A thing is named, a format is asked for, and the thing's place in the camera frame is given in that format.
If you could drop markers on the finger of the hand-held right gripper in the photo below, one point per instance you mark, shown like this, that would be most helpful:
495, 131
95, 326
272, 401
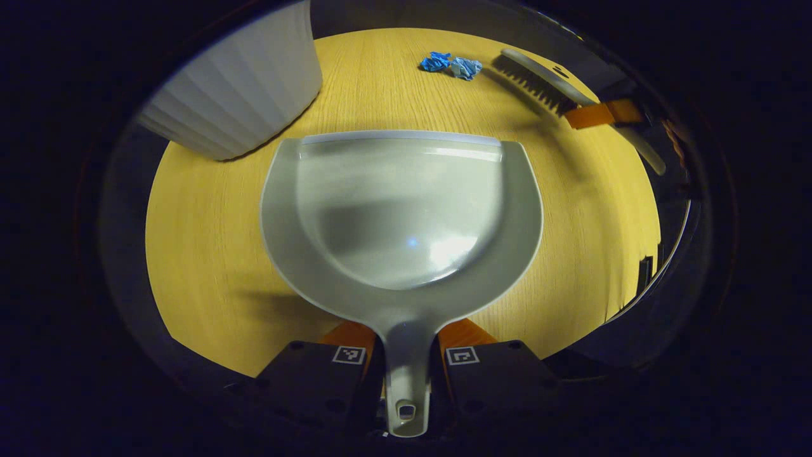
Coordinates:
602, 113

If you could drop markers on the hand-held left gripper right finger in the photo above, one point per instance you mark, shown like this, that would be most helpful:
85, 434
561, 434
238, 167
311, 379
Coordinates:
501, 381

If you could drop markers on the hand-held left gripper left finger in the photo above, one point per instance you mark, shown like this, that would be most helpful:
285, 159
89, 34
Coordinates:
304, 381

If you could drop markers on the small white broom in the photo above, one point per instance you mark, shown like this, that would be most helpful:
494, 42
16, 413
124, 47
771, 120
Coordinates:
539, 79

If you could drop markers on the blue paper scrap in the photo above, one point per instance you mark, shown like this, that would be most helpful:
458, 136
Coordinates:
466, 68
436, 61

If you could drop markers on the white plastic dustpan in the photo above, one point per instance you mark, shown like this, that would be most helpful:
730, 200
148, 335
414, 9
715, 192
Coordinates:
399, 209

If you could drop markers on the white plastic garbage bin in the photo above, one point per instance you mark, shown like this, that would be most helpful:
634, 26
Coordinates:
241, 89

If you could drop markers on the wooden desktop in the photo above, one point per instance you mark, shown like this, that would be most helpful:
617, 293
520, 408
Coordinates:
209, 254

